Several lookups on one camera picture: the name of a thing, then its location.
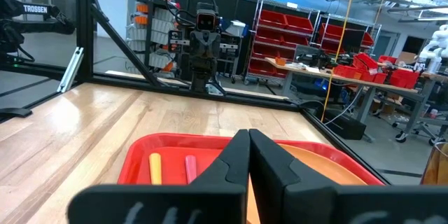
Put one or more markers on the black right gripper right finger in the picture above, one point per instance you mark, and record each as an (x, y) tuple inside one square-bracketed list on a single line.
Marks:
[(315, 203)]

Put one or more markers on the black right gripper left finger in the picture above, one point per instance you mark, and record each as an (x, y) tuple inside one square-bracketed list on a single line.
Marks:
[(175, 203)]

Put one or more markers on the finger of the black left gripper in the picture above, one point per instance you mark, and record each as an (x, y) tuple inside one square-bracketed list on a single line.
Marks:
[(210, 45), (201, 45)]

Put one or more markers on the orange plate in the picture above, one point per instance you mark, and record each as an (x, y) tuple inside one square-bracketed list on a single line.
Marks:
[(325, 168)]

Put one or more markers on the red plastic tray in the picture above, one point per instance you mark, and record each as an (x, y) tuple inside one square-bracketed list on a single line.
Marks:
[(175, 154)]

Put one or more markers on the black background robot arm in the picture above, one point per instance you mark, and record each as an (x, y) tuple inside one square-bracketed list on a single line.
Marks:
[(35, 8)]

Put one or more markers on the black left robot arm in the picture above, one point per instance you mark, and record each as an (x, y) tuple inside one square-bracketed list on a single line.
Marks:
[(203, 73)]

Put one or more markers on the shelf with white orange bins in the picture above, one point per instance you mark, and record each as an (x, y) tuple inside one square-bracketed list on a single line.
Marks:
[(155, 24)]

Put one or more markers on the black machine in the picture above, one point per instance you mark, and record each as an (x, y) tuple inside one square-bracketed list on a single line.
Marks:
[(315, 59)]

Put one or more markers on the silver aluminium bar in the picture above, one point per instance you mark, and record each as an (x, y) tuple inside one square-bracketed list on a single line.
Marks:
[(71, 70)]

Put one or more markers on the wooden top workbench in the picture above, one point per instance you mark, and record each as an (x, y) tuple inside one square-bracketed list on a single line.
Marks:
[(367, 84)]

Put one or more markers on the red plastic bin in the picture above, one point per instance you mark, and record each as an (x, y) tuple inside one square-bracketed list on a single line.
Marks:
[(346, 71), (379, 77), (365, 61), (404, 78)]

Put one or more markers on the cardboard box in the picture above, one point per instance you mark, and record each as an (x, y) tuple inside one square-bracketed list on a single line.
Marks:
[(406, 57)]

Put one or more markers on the white robot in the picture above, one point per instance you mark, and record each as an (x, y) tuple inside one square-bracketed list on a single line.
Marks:
[(434, 49)]

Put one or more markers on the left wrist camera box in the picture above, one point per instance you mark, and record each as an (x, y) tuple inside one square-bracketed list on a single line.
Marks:
[(206, 19)]

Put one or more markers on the black aluminium table frame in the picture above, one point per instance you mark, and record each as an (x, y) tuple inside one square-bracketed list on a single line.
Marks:
[(84, 24)]

